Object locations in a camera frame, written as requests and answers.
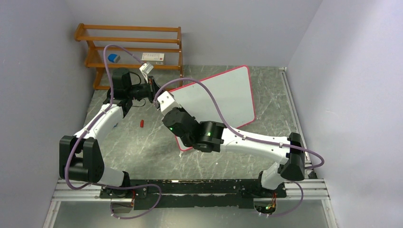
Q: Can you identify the pink framed whiteboard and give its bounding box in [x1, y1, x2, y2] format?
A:
[168, 65, 256, 152]

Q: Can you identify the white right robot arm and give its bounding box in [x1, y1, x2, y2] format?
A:
[162, 107, 305, 197]

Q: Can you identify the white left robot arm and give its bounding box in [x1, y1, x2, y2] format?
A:
[59, 68, 160, 198]

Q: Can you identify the blue whiteboard eraser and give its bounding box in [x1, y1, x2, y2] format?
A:
[107, 54, 120, 63]

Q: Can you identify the white red card box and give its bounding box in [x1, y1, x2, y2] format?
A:
[141, 52, 165, 62]

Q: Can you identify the wooden shelf rack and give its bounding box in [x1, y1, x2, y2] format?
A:
[74, 23, 184, 90]

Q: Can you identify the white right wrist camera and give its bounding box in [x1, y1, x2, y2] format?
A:
[157, 91, 182, 116]

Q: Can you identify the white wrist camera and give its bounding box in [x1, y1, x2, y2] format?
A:
[139, 62, 154, 82]
[157, 91, 182, 116]

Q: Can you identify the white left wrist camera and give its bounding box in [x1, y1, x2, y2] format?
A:
[139, 62, 154, 82]

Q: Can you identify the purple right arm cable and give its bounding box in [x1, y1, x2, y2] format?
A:
[152, 78, 325, 219]

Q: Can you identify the aluminium frame rail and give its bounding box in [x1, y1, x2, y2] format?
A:
[43, 179, 339, 228]

